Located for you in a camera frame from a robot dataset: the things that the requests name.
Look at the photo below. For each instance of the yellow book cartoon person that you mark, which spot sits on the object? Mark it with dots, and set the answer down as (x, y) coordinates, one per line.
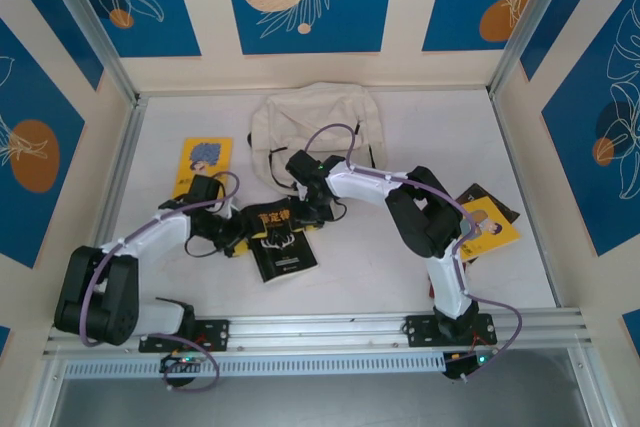
(495, 237)

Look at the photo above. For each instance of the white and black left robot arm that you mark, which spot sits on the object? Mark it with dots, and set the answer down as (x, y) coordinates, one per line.
(150, 239)

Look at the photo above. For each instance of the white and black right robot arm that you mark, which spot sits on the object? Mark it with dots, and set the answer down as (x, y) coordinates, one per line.
(360, 184)

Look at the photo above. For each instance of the narrow blue floral poster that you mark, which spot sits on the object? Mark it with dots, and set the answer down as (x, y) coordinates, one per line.
(550, 32)
(82, 54)

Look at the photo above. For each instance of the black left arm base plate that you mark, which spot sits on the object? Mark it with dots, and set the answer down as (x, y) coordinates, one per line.
(220, 334)

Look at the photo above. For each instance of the black book deer print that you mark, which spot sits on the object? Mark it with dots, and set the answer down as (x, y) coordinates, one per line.
(285, 257)

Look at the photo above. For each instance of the blue poster fern orange circle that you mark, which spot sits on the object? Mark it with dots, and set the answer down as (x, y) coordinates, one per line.
(450, 7)

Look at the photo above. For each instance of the aluminium side rail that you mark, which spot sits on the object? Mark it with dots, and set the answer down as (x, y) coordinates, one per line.
(120, 182)
(522, 197)

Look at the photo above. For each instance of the small controller circuit board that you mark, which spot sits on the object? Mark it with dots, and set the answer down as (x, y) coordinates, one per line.
(186, 360)
(467, 362)

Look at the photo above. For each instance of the beige canvas backpack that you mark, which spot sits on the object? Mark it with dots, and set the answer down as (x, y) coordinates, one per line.
(310, 112)

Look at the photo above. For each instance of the blue poster cream circle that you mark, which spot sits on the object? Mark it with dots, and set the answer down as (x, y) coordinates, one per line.
(350, 22)

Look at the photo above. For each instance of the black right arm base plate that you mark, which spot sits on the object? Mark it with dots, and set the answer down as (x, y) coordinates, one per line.
(417, 332)

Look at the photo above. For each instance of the aluminium lower frame bar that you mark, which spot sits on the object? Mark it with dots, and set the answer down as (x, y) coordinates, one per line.
(42, 397)
(600, 402)

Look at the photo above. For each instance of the aluminium corner post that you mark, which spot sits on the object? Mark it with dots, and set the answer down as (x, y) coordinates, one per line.
(530, 17)
(85, 22)

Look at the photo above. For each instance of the dark sunset cover book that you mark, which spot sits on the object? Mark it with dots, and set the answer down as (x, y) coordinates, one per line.
(475, 193)

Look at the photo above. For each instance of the blue poster large orange circle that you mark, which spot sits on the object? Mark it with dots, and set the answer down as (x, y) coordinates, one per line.
(30, 97)

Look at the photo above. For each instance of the yellow book blue-haired figure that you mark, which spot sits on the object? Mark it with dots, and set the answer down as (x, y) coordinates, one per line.
(207, 154)

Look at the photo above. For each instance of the blue poster dark circle leaves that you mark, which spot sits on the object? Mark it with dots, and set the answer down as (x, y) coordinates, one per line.
(590, 172)

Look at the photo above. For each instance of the long aluminium mounting rail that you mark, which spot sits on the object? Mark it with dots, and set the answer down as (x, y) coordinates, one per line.
(320, 329)

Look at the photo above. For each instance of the small blue poster corner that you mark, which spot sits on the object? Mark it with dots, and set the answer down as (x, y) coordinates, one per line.
(632, 329)
(4, 342)

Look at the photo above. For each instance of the blue poster small orange circle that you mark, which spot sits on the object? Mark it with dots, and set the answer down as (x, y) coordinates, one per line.
(165, 22)

